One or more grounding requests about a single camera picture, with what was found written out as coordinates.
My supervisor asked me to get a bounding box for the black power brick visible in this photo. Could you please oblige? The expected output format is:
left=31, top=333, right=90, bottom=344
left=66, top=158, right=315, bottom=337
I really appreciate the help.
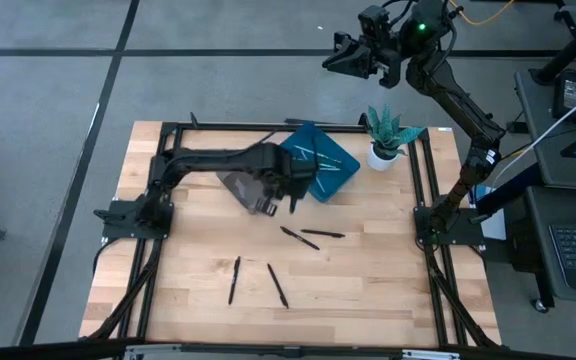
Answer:
left=551, top=69, right=576, bottom=126

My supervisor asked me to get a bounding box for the black diagonal pole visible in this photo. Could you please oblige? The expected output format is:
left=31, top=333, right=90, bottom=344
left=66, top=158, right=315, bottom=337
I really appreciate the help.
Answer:
left=531, top=8, right=576, bottom=87
left=469, top=162, right=544, bottom=225

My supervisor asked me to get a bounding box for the white cable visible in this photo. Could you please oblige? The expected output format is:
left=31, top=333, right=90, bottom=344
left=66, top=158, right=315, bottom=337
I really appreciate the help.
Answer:
left=490, top=82, right=576, bottom=191

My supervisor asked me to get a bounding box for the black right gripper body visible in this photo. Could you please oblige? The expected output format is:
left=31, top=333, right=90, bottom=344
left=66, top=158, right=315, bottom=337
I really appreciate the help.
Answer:
left=362, top=34, right=405, bottom=90

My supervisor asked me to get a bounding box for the black pen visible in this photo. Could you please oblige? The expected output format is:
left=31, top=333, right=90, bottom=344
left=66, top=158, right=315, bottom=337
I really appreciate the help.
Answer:
left=279, top=225, right=321, bottom=252
left=266, top=262, right=290, bottom=310
left=299, top=228, right=347, bottom=239
left=227, top=255, right=242, bottom=307

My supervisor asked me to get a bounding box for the dark grey desk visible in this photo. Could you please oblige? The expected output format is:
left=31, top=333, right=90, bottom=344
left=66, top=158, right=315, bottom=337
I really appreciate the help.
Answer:
left=505, top=185, right=576, bottom=307
left=512, top=64, right=576, bottom=192

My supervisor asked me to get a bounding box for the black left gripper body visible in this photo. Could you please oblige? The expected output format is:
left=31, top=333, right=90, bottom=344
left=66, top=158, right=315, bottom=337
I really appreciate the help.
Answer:
left=266, top=149, right=318, bottom=201

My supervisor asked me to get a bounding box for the snake plant in white pot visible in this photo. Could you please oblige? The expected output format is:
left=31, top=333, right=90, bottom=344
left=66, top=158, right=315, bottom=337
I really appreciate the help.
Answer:
left=365, top=102, right=427, bottom=173

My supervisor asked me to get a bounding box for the white and blue box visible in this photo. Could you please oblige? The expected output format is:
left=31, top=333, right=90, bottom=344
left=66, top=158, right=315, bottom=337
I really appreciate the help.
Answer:
left=469, top=183, right=508, bottom=242

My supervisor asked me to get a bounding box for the blue plastic bin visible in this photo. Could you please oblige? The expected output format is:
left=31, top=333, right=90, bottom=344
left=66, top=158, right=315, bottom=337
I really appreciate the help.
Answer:
left=280, top=121, right=362, bottom=204

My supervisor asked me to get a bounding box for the yellow floor cable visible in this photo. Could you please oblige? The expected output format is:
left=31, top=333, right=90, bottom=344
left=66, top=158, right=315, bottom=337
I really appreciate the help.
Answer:
left=455, top=0, right=518, bottom=27

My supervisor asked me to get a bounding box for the silver metal bracket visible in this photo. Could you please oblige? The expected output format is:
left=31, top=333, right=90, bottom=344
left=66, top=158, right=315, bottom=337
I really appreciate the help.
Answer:
left=123, top=343, right=183, bottom=360
left=401, top=348, right=462, bottom=360

